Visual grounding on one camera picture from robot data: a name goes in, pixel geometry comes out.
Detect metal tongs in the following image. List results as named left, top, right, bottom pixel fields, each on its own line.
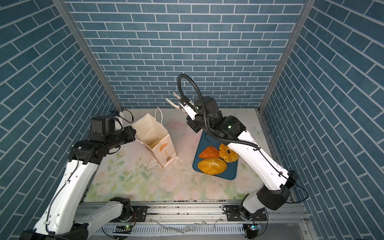
left=165, top=92, right=191, bottom=114

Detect white paper bag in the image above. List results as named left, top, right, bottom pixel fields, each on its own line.
left=132, top=107, right=178, bottom=168

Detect orange half-moon bread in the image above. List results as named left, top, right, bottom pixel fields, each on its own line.
left=150, top=141, right=159, bottom=149

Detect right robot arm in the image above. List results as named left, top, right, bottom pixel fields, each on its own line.
left=179, top=97, right=299, bottom=216

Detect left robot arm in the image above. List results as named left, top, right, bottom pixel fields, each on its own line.
left=19, top=126, right=136, bottom=240

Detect large sesame oval bread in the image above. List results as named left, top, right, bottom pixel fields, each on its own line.
left=198, top=159, right=227, bottom=176

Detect teal tray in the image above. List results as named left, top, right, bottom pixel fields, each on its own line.
left=193, top=132, right=240, bottom=180

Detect orange triangular pastry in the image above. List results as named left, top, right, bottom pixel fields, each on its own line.
left=199, top=146, right=221, bottom=160

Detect black corrugated cable hose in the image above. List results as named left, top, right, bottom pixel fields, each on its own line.
left=176, top=73, right=260, bottom=149

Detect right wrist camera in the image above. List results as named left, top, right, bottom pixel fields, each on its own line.
left=183, top=105, right=198, bottom=121

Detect large yellow ring bread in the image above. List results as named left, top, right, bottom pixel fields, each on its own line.
left=219, top=144, right=239, bottom=163

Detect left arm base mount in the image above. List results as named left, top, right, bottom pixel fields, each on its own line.
left=110, top=206, right=149, bottom=224

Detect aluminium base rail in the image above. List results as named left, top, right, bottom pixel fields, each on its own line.
left=81, top=196, right=316, bottom=240

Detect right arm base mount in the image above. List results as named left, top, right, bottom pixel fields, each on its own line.
left=223, top=205, right=267, bottom=222

